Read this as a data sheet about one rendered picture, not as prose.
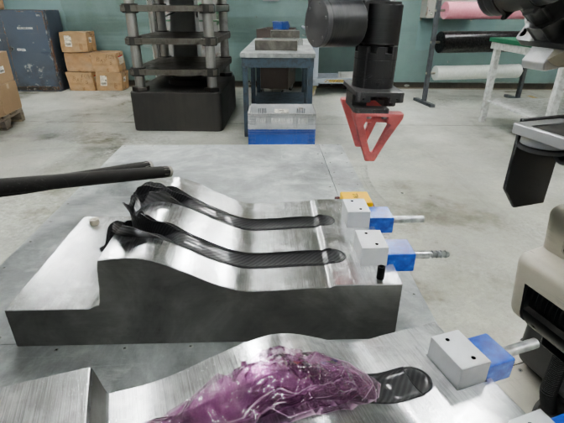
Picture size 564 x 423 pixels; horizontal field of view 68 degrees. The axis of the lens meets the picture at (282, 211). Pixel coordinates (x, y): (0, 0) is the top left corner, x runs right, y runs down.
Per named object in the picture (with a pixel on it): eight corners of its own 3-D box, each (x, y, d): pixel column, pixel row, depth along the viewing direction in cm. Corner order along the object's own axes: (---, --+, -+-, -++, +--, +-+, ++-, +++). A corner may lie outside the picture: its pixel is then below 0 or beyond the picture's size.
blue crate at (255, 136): (312, 140, 416) (313, 118, 407) (315, 154, 379) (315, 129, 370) (251, 139, 417) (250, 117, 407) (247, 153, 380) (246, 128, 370)
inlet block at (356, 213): (415, 226, 73) (420, 197, 70) (425, 241, 68) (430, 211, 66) (340, 227, 72) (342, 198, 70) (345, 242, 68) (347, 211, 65)
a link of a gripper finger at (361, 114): (348, 165, 59) (356, 97, 55) (340, 149, 65) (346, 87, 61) (397, 166, 59) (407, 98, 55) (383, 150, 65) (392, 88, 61)
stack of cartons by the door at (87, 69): (131, 87, 675) (122, 30, 638) (123, 91, 645) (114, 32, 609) (78, 86, 676) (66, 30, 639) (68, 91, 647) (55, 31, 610)
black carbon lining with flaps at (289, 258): (331, 224, 72) (335, 172, 67) (348, 279, 57) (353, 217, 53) (124, 227, 70) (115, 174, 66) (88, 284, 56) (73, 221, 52)
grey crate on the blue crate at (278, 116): (313, 119, 407) (314, 103, 400) (315, 131, 370) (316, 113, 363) (250, 118, 408) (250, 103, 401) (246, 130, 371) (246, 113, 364)
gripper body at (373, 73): (355, 106, 56) (361, 46, 52) (342, 91, 65) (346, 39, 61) (403, 107, 56) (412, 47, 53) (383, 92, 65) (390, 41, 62)
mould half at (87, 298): (357, 241, 80) (362, 174, 74) (394, 338, 57) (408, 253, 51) (91, 245, 79) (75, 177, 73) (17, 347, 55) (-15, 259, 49)
